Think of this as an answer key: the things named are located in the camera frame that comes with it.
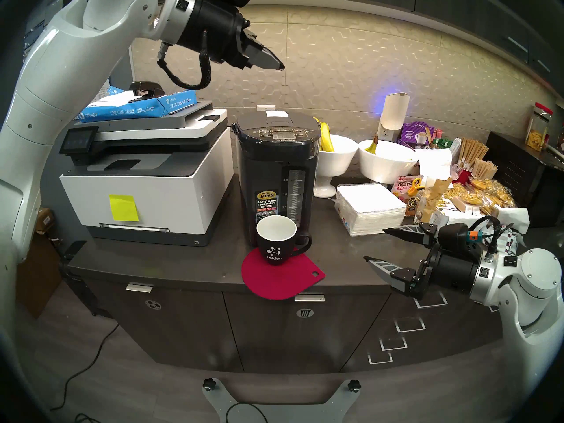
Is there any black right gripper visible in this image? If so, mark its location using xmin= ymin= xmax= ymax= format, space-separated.
xmin=363 ymin=222 xmax=482 ymax=300

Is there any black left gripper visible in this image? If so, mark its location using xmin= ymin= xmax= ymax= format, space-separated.
xmin=175 ymin=0 xmax=286 ymax=71

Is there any black electric water dispenser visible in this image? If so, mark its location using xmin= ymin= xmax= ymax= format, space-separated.
xmin=232 ymin=111 xmax=322 ymax=247

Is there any white napkin stack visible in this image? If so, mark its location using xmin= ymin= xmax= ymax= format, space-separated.
xmin=335 ymin=183 xmax=407 ymax=237

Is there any brown paper bag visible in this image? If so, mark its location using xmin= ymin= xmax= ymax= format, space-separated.
xmin=419 ymin=176 xmax=453 ymax=222

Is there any pink snack packet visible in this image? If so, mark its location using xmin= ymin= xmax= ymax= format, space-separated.
xmin=392 ymin=175 xmax=423 ymax=202

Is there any wide white bowl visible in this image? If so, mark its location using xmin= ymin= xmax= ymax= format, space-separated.
xmin=358 ymin=139 xmax=419 ymax=184

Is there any white paper towel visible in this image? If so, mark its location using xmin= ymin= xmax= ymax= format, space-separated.
xmin=416 ymin=148 xmax=453 ymax=180

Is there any yellow snack packet pile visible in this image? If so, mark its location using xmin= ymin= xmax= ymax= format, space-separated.
xmin=443 ymin=178 xmax=516 ymax=209

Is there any yellow banana bunch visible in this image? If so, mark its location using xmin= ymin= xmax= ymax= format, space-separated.
xmin=314 ymin=117 xmax=334 ymax=152

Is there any white patterned cloth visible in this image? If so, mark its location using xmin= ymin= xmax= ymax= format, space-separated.
xmin=493 ymin=208 xmax=529 ymax=255

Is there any short wooden stirrer bundle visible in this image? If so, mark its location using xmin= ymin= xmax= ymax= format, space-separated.
xmin=471 ymin=159 xmax=498 ymax=180

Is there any black stapler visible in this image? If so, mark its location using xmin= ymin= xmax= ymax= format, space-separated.
xmin=128 ymin=80 xmax=165 ymax=102

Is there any tall wooden stirrer bundle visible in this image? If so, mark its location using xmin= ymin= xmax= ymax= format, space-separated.
xmin=458 ymin=138 xmax=489 ymax=167

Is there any red silicone mat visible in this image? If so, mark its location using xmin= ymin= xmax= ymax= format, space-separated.
xmin=241 ymin=247 xmax=326 ymax=301

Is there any black mug white inside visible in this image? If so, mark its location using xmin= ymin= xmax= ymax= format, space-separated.
xmin=256 ymin=215 xmax=312 ymax=266

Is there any blue printer paper ream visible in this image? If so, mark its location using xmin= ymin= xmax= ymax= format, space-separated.
xmin=75 ymin=86 xmax=197 ymax=122

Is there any white grey office printer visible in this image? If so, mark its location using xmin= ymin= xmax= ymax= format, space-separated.
xmin=59 ymin=101 xmax=234 ymax=247

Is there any clear jar red lid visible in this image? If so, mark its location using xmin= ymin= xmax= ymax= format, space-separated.
xmin=525 ymin=102 xmax=553 ymax=152

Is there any yellow sticky note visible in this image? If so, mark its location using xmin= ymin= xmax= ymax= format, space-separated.
xmin=109 ymin=194 xmax=140 ymax=222

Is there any small cardboard box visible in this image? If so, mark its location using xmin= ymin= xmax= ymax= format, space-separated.
xmin=35 ymin=208 xmax=56 ymax=233

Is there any large cardboard box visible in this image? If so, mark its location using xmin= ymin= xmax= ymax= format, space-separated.
xmin=15 ymin=233 xmax=62 ymax=319

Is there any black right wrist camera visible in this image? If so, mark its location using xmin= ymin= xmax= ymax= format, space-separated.
xmin=438 ymin=223 xmax=483 ymax=253

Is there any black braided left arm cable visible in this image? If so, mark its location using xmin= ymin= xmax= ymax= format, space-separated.
xmin=157 ymin=42 xmax=213 ymax=91

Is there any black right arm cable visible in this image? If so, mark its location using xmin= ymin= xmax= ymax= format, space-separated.
xmin=469 ymin=215 xmax=514 ymax=262

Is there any white pedestal bowl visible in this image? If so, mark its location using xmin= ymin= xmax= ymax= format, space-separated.
xmin=314 ymin=135 xmax=359 ymax=198

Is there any white plug-in wall device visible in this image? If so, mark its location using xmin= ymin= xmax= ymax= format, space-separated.
xmin=377 ymin=93 xmax=410 ymax=141

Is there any grey robot base frame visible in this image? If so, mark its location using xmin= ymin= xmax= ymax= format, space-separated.
xmin=203 ymin=378 xmax=361 ymax=423

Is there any black floor cable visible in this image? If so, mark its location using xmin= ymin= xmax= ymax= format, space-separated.
xmin=50 ymin=323 xmax=119 ymax=412

